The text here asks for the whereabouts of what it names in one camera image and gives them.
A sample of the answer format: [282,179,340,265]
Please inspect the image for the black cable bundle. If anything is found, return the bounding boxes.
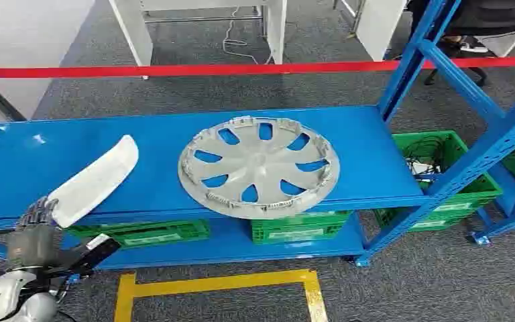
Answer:
[401,135,448,177]

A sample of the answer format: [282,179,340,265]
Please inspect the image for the person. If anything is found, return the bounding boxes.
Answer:
[406,0,515,55]

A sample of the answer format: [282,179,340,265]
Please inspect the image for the silver plastic wheel hubcap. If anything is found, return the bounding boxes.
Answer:
[177,115,341,221]

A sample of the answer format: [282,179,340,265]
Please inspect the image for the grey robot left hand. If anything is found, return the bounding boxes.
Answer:
[5,196,91,273]

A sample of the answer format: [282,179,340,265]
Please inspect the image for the black office chair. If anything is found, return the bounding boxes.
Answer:
[423,22,515,88]

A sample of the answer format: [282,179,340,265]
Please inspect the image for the white cable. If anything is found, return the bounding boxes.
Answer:
[221,6,275,66]

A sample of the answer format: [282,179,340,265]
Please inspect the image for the white partition wall panel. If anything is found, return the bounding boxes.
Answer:
[0,0,97,121]

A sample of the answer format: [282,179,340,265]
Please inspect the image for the white desk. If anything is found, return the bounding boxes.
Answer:
[108,0,288,81]

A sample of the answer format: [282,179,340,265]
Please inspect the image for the white curved plastic panel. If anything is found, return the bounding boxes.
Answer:
[47,134,139,229]

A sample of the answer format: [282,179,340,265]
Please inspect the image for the black pale wrist camera box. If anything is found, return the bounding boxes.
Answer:
[65,233,122,279]

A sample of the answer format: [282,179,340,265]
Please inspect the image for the white desk panel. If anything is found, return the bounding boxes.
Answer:
[354,0,408,62]

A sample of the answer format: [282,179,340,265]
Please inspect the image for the red barrier tape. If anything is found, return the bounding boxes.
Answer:
[0,55,515,80]

